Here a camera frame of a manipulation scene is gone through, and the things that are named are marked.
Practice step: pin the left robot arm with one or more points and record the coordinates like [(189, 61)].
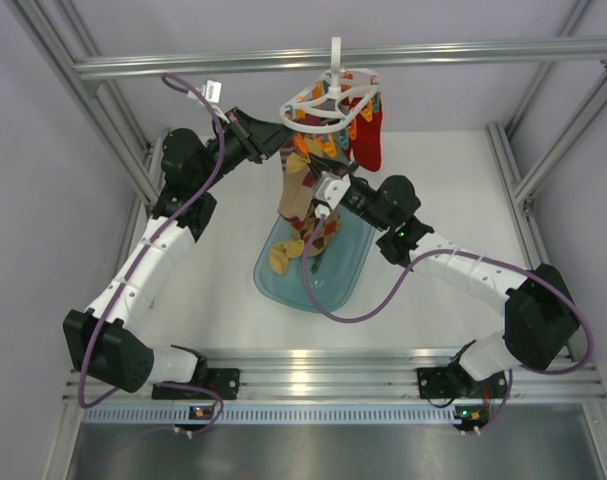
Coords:
[(102, 339)]

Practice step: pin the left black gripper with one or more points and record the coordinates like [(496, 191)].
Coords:
[(259, 138)]

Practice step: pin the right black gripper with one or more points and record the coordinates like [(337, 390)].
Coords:
[(322, 164)]

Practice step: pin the white round clip hanger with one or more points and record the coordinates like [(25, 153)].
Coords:
[(334, 99)]

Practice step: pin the beige purple striped sock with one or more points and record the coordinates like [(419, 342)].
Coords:
[(296, 195)]

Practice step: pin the blue transparent tray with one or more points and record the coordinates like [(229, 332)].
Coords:
[(332, 275)]

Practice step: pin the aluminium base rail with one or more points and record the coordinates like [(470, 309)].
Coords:
[(388, 375)]

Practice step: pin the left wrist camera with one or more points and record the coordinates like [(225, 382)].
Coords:
[(211, 91)]

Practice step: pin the aluminium top crossbar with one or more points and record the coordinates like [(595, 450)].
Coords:
[(440, 54)]

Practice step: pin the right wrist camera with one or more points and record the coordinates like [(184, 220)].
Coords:
[(328, 191)]

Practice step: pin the red sock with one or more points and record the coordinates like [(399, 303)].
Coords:
[(364, 136)]

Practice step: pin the perforated cable duct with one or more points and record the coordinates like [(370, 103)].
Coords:
[(285, 414)]

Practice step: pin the yellow sock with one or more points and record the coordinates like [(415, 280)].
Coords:
[(281, 254), (297, 162)]

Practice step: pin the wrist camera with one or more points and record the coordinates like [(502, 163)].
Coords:
[(328, 191), (211, 91)]

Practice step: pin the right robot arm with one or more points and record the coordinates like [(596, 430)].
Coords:
[(539, 316)]

